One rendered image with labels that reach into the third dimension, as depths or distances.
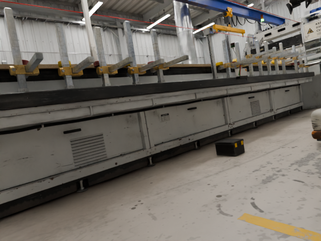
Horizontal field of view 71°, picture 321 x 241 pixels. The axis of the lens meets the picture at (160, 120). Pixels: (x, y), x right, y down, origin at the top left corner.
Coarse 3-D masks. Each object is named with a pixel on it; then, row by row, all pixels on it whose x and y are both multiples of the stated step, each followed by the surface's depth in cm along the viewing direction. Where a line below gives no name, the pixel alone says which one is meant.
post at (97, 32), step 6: (96, 30) 152; (96, 36) 152; (96, 42) 153; (102, 42) 154; (96, 48) 154; (102, 48) 154; (102, 54) 153; (102, 60) 153; (102, 78) 155; (108, 78) 155
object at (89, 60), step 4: (88, 56) 119; (92, 56) 120; (84, 60) 124; (88, 60) 120; (92, 60) 120; (80, 64) 128; (84, 64) 124; (88, 64) 124; (72, 68) 138; (76, 68) 133; (80, 68) 130; (84, 68) 132; (76, 72) 139
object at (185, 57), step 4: (184, 56) 168; (188, 56) 168; (172, 60) 177; (176, 60) 174; (180, 60) 171; (184, 60) 171; (164, 64) 185; (168, 64) 182; (172, 64) 179; (152, 68) 197
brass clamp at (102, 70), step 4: (96, 68) 153; (100, 68) 151; (104, 68) 153; (108, 68) 155; (96, 72) 154; (100, 72) 152; (104, 72) 153; (108, 72) 155; (112, 72) 157; (116, 72) 158
